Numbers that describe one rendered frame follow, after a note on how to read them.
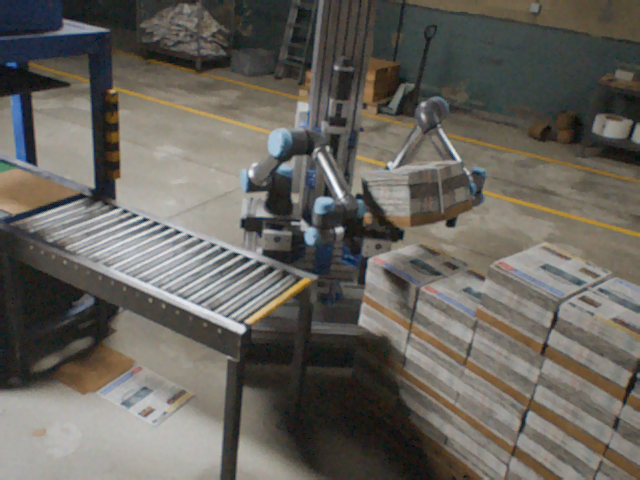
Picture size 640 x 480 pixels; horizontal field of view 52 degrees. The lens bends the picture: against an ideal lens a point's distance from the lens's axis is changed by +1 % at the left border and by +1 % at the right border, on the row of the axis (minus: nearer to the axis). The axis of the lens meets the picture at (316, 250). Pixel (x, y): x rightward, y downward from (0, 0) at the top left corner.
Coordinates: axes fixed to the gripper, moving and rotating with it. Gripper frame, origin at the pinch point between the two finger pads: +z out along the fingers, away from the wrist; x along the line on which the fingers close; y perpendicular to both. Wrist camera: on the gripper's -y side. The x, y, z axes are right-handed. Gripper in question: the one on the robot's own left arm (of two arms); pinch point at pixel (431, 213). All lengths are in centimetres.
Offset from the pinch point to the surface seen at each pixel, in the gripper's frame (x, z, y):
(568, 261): 68, 3, -18
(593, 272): 77, 2, -21
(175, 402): -77, 105, -74
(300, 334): -19, 69, -42
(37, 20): -102, 127, 106
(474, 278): 26.9, 7.0, -26.9
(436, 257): 6.9, 7.3, -18.8
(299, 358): -23, 69, -53
